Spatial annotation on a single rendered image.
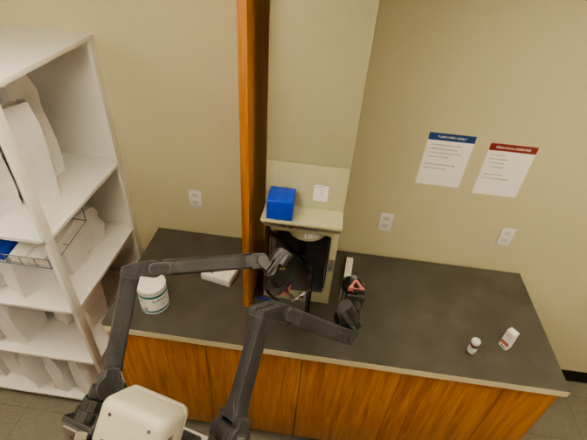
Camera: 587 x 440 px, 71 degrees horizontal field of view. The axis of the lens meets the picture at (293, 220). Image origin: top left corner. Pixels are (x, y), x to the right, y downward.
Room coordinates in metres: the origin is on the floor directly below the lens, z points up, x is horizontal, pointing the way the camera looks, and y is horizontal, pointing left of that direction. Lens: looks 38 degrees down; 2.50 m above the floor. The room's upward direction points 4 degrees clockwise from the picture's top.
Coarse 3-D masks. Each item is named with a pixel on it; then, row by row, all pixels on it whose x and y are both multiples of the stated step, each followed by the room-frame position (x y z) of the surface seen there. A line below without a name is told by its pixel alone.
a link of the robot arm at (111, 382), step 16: (128, 272) 0.91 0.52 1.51; (144, 272) 0.93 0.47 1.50; (128, 288) 0.88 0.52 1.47; (128, 304) 0.85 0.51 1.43; (112, 320) 0.81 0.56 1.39; (128, 320) 0.82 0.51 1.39; (112, 336) 0.77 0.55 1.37; (112, 352) 0.73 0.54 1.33; (112, 368) 0.69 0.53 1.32; (96, 384) 0.65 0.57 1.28; (112, 384) 0.66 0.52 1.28
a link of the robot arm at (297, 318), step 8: (288, 312) 0.83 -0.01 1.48; (296, 312) 0.84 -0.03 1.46; (304, 312) 0.91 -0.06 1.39; (288, 320) 0.81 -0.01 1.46; (296, 320) 0.83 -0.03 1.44; (304, 320) 0.88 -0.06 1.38; (312, 320) 0.89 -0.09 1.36; (320, 320) 0.92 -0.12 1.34; (304, 328) 0.86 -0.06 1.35; (312, 328) 0.88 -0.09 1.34; (320, 328) 0.90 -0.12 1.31; (328, 328) 0.92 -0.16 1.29; (336, 328) 0.94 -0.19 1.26; (344, 328) 0.96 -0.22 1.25; (328, 336) 0.91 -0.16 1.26; (336, 336) 0.93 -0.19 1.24; (344, 336) 0.94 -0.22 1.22
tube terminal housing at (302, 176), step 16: (272, 160) 1.36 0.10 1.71; (272, 176) 1.36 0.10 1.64; (288, 176) 1.35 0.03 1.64; (304, 176) 1.35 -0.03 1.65; (320, 176) 1.34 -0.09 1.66; (336, 176) 1.34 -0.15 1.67; (304, 192) 1.35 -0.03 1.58; (336, 192) 1.34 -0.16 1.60; (320, 208) 1.34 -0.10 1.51; (336, 208) 1.34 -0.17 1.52; (336, 240) 1.33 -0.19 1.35
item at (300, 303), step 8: (272, 232) 1.31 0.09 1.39; (272, 240) 1.31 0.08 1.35; (280, 240) 1.27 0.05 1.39; (272, 248) 1.31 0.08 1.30; (288, 248) 1.23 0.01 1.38; (296, 256) 1.19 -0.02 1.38; (288, 264) 1.22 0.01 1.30; (296, 264) 1.19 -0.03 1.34; (304, 264) 1.15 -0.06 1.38; (288, 272) 1.22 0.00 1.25; (296, 272) 1.18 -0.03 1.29; (304, 272) 1.15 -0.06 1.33; (312, 272) 1.12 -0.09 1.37; (296, 280) 1.18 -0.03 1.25; (304, 280) 1.14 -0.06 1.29; (312, 280) 1.12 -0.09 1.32; (296, 288) 1.18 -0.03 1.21; (304, 288) 1.14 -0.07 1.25; (272, 296) 1.30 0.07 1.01; (280, 296) 1.25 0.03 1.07; (296, 296) 1.17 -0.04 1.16; (304, 296) 1.14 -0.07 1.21; (288, 304) 1.21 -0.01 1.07; (296, 304) 1.17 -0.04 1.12; (304, 304) 1.13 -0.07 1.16
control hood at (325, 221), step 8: (264, 208) 1.32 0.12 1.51; (296, 208) 1.33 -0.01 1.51; (304, 208) 1.34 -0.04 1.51; (312, 208) 1.34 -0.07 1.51; (264, 216) 1.27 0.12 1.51; (296, 216) 1.28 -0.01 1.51; (304, 216) 1.28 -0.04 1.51; (312, 216) 1.29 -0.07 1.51; (320, 216) 1.29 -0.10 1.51; (328, 216) 1.30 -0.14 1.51; (336, 216) 1.30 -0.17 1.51; (288, 224) 1.24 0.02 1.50; (296, 224) 1.23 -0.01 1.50; (304, 224) 1.23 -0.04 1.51; (312, 224) 1.23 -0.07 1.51; (320, 224) 1.24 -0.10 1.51; (328, 224) 1.24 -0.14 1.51; (336, 224) 1.25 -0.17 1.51; (328, 232) 1.31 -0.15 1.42; (336, 232) 1.27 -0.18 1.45
